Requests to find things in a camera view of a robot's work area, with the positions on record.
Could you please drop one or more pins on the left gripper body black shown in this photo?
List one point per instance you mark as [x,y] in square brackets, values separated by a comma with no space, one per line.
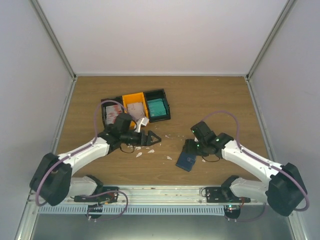
[133,141]

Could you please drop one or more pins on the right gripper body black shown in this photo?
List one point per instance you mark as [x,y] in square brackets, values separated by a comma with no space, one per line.
[197,150]

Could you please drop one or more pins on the navy blue card holder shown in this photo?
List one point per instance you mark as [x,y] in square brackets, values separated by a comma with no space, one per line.
[186,161]

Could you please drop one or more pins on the black bin with red cards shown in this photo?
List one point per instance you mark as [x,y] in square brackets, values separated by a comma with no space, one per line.
[110,101]

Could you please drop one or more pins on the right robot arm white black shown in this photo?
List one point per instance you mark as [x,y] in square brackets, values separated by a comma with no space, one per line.
[280,186]

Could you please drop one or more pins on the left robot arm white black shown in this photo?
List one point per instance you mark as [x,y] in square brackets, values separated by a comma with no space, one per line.
[54,180]

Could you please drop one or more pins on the white vip card stack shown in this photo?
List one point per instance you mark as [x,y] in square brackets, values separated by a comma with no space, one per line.
[136,110]

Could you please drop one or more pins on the orange bin with cards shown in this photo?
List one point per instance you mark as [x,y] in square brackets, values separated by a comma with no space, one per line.
[135,97]

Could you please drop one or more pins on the red white card stack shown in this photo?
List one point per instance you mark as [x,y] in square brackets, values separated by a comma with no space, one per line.
[111,113]

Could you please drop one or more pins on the teal card stack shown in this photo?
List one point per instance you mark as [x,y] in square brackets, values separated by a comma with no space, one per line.
[156,108]

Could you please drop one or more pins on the black bin with teal cards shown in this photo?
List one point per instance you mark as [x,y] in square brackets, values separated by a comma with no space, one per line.
[154,94]

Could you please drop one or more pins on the aluminium rail frame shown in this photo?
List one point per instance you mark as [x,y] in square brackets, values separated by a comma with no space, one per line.
[149,194]

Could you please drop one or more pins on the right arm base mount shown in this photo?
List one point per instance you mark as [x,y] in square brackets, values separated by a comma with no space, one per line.
[217,194]

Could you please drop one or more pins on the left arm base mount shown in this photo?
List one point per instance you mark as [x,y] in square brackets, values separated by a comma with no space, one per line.
[102,195]

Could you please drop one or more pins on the slotted cable duct grey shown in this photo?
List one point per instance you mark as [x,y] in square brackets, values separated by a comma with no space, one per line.
[198,210]

